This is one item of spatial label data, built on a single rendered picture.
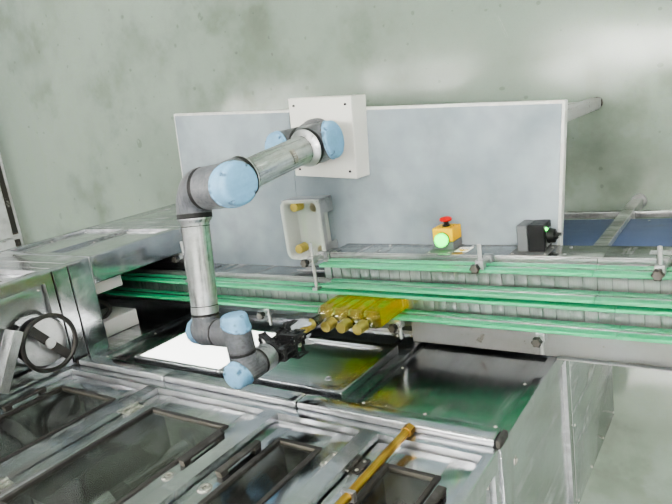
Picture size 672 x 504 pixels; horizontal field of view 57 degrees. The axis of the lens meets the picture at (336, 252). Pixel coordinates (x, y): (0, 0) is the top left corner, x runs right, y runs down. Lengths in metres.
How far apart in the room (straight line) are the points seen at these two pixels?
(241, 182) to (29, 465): 0.95
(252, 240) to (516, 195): 1.11
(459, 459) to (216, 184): 0.87
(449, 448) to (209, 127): 1.62
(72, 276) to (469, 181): 1.47
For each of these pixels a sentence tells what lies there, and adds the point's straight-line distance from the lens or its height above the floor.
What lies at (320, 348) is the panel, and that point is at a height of 1.06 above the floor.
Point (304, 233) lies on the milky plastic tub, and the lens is 2.33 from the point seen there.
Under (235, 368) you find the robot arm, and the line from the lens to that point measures 1.63.
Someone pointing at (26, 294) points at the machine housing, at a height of 1.50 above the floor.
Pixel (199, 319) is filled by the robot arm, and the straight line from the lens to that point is 1.72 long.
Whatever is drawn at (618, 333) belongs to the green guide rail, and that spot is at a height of 0.95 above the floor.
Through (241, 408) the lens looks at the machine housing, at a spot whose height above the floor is 1.43.
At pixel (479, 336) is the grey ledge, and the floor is 0.88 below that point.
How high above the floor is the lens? 2.57
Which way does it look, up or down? 53 degrees down
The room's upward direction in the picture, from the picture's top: 116 degrees counter-clockwise
